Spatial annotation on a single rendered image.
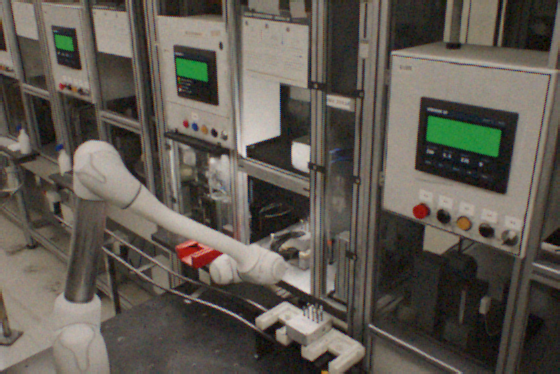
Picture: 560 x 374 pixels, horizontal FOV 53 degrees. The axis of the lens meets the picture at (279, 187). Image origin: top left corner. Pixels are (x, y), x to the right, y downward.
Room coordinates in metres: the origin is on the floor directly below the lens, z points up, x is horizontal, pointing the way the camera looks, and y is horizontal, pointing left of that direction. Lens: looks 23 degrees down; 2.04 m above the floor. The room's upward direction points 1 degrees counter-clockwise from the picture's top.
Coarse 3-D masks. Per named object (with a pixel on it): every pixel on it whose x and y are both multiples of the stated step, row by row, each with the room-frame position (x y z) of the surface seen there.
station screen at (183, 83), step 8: (176, 56) 2.16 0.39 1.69; (184, 56) 2.12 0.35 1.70; (192, 56) 2.09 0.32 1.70; (200, 56) 2.05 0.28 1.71; (208, 64) 2.02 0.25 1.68; (176, 72) 2.17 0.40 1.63; (208, 72) 2.02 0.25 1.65; (176, 80) 2.17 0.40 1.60; (184, 80) 2.13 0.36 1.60; (192, 80) 2.09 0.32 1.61; (200, 80) 2.06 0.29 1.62; (208, 80) 2.02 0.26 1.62; (184, 88) 2.13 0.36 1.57; (192, 88) 2.10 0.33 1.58; (200, 88) 2.06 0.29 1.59; (208, 88) 2.03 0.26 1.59; (200, 96) 2.06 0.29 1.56; (208, 96) 2.03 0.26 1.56
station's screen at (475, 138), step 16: (432, 112) 1.37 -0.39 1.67; (448, 112) 1.34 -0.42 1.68; (432, 128) 1.36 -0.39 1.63; (448, 128) 1.33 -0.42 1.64; (464, 128) 1.30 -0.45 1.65; (480, 128) 1.27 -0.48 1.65; (496, 128) 1.25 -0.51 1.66; (432, 144) 1.36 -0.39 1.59; (448, 144) 1.33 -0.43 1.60; (464, 144) 1.30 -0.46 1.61; (480, 144) 1.27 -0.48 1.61; (496, 144) 1.24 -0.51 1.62; (432, 160) 1.36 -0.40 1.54; (448, 160) 1.33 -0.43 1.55; (464, 160) 1.30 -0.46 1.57; (480, 160) 1.27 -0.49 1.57; (496, 160) 1.24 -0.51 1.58; (464, 176) 1.29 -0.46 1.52; (480, 176) 1.26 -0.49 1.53; (496, 176) 1.23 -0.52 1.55
